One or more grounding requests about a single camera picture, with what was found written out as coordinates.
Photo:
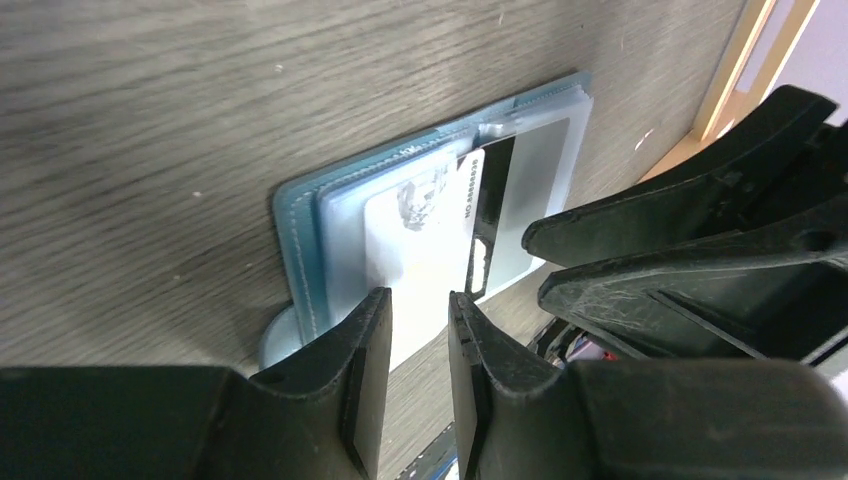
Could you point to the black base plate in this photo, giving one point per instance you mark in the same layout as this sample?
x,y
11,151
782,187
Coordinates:
x,y
437,461

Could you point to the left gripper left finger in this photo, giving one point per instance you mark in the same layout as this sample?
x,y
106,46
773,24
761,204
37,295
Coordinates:
x,y
317,414

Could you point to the wooden frame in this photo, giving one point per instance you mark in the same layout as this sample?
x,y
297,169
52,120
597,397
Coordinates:
x,y
765,36

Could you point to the blue card holder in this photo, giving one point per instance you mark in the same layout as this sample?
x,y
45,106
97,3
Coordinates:
x,y
319,217

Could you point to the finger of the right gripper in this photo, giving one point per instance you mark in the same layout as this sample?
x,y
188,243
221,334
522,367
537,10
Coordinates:
x,y
750,177
779,291

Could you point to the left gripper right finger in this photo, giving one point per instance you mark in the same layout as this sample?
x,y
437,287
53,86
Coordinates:
x,y
519,417

